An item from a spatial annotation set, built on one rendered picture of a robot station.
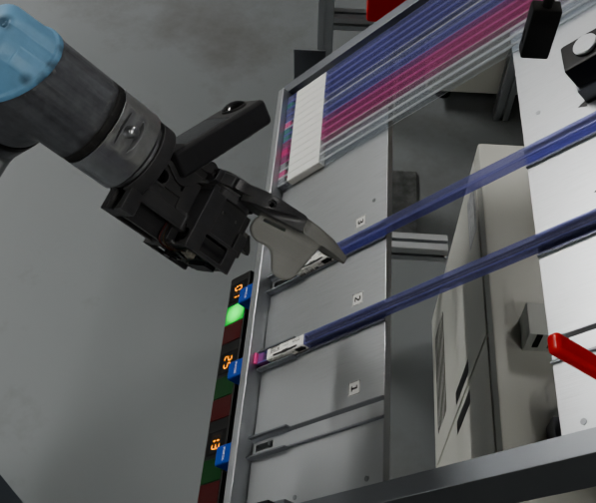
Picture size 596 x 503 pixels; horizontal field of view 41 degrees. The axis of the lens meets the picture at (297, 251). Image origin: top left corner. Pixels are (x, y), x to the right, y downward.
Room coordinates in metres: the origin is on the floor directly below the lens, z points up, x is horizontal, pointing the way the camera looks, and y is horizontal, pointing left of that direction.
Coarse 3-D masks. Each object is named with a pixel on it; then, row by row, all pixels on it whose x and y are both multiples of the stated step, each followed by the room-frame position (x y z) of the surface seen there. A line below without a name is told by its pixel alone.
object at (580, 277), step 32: (576, 32) 0.68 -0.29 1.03; (544, 64) 0.66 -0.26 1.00; (544, 96) 0.62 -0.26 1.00; (576, 96) 0.59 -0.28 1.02; (544, 128) 0.58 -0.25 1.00; (544, 160) 0.53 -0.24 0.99; (576, 160) 0.51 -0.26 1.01; (544, 192) 0.50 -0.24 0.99; (576, 192) 0.48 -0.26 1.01; (544, 224) 0.46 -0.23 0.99; (544, 256) 0.42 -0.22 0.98; (576, 256) 0.41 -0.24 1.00; (544, 288) 0.39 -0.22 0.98; (576, 288) 0.38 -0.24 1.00; (576, 320) 0.35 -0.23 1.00; (576, 384) 0.29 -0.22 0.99; (576, 416) 0.26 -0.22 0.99
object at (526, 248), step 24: (528, 240) 0.44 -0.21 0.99; (552, 240) 0.43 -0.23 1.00; (480, 264) 0.44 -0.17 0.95; (504, 264) 0.43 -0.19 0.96; (408, 288) 0.45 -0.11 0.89; (432, 288) 0.44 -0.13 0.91; (360, 312) 0.45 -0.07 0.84; (384, 312) 0.44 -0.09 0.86; (312, 336) 0.45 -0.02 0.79; (264, 360) 0.45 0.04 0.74
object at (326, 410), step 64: (320, 192) 0.68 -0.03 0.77; (384, 192) 0.62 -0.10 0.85; (384, 256) 0.52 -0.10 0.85; (320, 320) 0.48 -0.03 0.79; (384, 320) 0.44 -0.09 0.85; (320, 384) 0.39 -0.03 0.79; (384, 384) 0.36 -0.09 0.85; (256, 448) 0.35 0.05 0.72; (320, 448) 0.32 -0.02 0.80; (384, 448) 0.30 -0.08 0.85
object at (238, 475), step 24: (288, 96) 0.92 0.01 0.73; (264, 264) 0.59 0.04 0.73; (264, 288) 0.56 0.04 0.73; (264, 312) 0.53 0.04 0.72; (264, 336) 0.49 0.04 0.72; (240, 384) 0.42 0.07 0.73; (240, 408) 0.39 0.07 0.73; (240, 432) 0.36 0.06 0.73; (240, 456) 0.34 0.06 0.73; (240, 480) 0.31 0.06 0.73
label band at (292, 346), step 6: (300, 336) 0.46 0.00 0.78; (288, 342) 0.46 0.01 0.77; (294, 342) 0.46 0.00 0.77; (300, 342) 0.45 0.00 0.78; (270, 348) 0.46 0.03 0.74; (276, 348) 0.46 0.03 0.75; (282, 348) 0.46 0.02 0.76; (288, 348) 0.45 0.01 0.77; (294, 348) 0.45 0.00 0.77; (300, 348) 0.45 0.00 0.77; (306, 348) 0.45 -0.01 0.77; (270, 354) 0.46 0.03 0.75; (276, 354) 0.45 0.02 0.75; (282, 354) 0.45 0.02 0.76; (288, 354) 0.45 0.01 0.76; (270, 360) 0.45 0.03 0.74
